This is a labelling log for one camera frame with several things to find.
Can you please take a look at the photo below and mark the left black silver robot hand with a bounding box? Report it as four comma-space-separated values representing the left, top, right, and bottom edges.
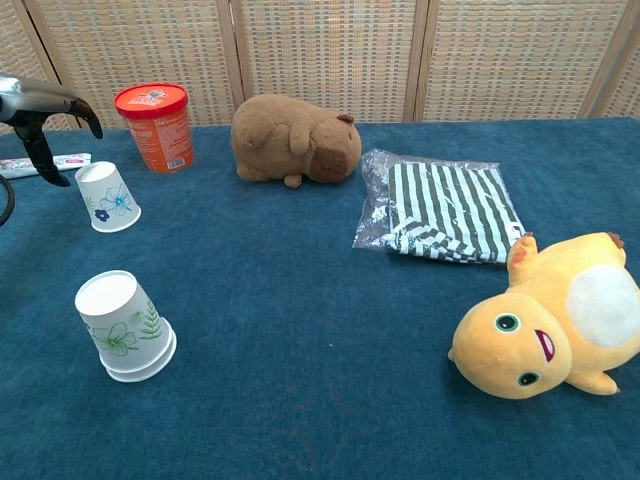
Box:
0, 73, 104, 188

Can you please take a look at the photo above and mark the white floral paper cup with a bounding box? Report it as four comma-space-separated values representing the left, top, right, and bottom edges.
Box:
74, 270, 175, 372
74, 160, 142, 235
102, 332, 178, 384

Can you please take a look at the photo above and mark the white toothpaste tube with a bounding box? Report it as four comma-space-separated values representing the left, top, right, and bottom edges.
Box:
0, 153, 92, 176

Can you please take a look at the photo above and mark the orange lidded snack canister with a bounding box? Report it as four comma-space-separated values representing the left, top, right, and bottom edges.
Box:
113, 83, 195, 175

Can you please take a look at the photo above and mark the brown capybara plush toy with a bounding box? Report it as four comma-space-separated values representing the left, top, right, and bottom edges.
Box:
230, 94, 363, 190

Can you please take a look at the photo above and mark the woven bamboo folding screen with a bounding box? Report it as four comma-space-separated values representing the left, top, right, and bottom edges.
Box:
0, 0, 640, 136

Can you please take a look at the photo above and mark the blue carpet table cover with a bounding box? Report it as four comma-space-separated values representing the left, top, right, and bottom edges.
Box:
0, 117, 640, 480

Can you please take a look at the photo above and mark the striped cloth in plastic bag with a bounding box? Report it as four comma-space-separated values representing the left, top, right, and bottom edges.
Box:
352, 147, 529, 266

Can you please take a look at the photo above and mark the yellow plush animal toy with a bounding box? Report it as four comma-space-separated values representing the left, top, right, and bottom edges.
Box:
447, 232, 640, 400

